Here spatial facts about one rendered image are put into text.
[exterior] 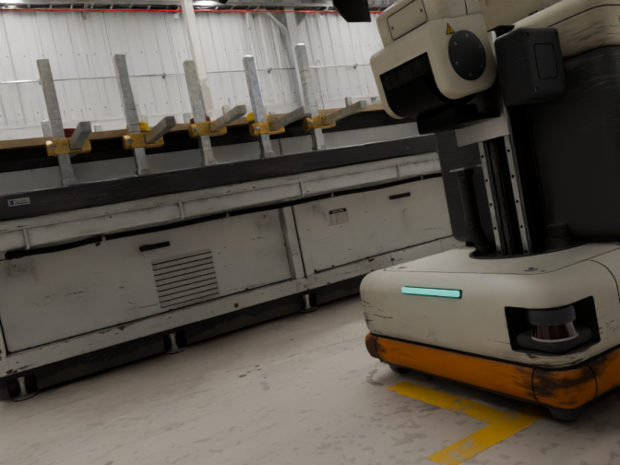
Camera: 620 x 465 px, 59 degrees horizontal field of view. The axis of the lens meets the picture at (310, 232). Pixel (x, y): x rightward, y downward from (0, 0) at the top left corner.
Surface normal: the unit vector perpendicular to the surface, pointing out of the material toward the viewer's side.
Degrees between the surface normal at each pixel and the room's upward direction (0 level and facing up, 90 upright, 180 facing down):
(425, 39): 98
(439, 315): 90
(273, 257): 90
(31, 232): 90
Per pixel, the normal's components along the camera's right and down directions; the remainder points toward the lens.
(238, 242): 0.48, -0.04
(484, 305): -0.86, 0.19
